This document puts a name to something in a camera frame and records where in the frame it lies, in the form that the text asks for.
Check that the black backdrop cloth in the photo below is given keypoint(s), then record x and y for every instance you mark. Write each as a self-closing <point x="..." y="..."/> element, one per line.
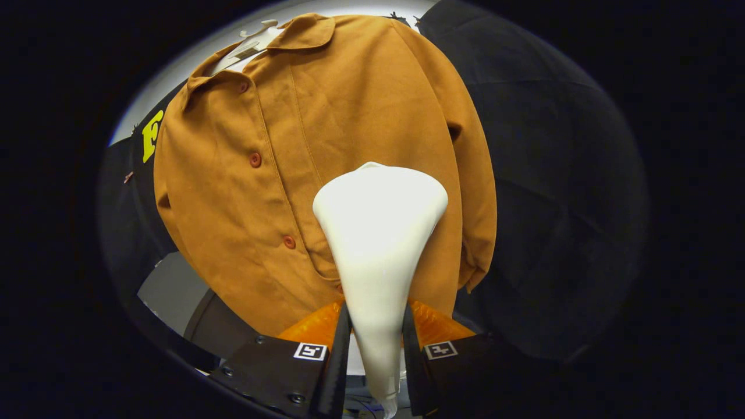
<point x="553" y="174"/>

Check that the orange button-up shirt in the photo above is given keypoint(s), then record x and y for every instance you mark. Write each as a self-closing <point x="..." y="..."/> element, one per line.
<point x="221" y="198"/>

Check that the white plastic clothes hanger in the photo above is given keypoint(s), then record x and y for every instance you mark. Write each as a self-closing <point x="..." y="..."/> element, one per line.
<point x="256" y="43"/>

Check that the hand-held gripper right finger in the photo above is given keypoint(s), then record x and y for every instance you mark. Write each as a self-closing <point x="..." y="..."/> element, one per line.
<point x="412" y="372"/>

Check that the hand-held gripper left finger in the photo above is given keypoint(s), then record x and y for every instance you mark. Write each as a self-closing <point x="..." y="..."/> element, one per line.
<point x="339" y="372"/>

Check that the row of black cloth clips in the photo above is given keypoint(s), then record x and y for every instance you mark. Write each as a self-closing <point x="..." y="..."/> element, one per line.
<point x="397" y="16"/>

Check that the white garment steamer head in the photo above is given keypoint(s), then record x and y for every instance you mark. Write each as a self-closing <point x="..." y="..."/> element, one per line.
<point x="378" y="233"/>

